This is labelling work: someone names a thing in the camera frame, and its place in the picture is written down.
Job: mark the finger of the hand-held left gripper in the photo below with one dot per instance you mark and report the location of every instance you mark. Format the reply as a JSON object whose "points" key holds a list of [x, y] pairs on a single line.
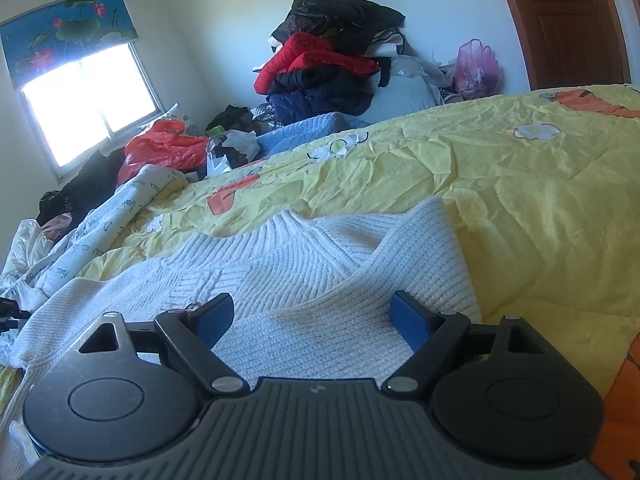
{"points": [[12, 314]]}

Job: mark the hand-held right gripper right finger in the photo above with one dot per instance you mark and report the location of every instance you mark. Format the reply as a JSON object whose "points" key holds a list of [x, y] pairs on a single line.
{"points": [[407, 322]]}

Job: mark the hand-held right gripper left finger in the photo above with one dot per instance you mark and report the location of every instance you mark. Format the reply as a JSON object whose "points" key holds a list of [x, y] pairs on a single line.
{"points": [[217, 317]]}

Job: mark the white knit sweater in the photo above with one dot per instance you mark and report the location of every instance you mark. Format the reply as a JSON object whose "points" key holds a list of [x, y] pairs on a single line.
{"points": [[300, 280]]}

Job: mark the black clothes pile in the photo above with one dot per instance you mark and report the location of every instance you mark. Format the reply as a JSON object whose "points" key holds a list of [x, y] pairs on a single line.
{"points": [[340, 15]]}

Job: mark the black garment by window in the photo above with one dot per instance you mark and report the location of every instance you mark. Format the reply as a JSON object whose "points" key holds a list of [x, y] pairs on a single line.
{"points": [[85, 185]]}

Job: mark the yellow printed bed quilt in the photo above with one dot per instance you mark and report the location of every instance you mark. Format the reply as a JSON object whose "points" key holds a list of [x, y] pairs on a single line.
{"points": [[500, 185]]}

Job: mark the clear plastic bag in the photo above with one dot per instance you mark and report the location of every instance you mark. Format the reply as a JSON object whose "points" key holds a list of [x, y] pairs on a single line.
{"points": [[232, 150]]}

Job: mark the red plastic bag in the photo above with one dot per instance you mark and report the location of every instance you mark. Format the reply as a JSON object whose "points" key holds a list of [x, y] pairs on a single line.
{"points": [[160, 150]]}

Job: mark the small black garment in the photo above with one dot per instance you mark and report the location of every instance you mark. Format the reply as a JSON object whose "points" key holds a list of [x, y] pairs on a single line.
{"points": [[232, 117]]}

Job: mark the blue knit blanket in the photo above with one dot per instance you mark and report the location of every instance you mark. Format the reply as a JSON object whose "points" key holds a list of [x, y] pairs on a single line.
{"points": [[305, 132]]}

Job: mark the window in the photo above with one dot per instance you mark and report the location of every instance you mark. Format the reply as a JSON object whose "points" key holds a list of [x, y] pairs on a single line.
{"points": [[85, 105]]}

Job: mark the grey bedding bundle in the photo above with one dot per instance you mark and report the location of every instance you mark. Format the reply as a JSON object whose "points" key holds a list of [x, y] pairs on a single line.
{"points": [[405, 95]]}

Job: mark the navy puffer jacket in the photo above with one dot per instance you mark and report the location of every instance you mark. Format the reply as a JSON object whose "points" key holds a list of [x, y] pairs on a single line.
{"points": [[320, 92]]}

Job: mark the pink plastic bag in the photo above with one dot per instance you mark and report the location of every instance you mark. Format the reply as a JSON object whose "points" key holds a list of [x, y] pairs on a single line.
{"points": [[475, 67]]}

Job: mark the red puffer jacket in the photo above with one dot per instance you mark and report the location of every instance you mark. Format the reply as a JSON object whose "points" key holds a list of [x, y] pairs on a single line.
{"points": [[305, 57]]}

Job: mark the floral roller blind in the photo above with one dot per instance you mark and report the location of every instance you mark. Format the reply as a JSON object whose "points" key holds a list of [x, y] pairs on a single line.
{"points": [[65, 25]]}

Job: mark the brown wooden door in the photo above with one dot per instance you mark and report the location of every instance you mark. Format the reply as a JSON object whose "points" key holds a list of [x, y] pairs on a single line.
{"points": [[570, 25]]}

